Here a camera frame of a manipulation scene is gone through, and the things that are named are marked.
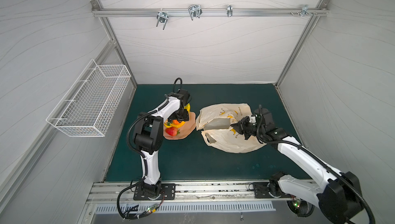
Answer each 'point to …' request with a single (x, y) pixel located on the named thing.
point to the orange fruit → (176, 122)
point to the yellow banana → (187, 107)
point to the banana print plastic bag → (215, 122)
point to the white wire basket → (88, 107)
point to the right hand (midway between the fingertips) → (232, 120)
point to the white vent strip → (147, 208)
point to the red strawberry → (172, 131)
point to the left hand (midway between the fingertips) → (181, 117)
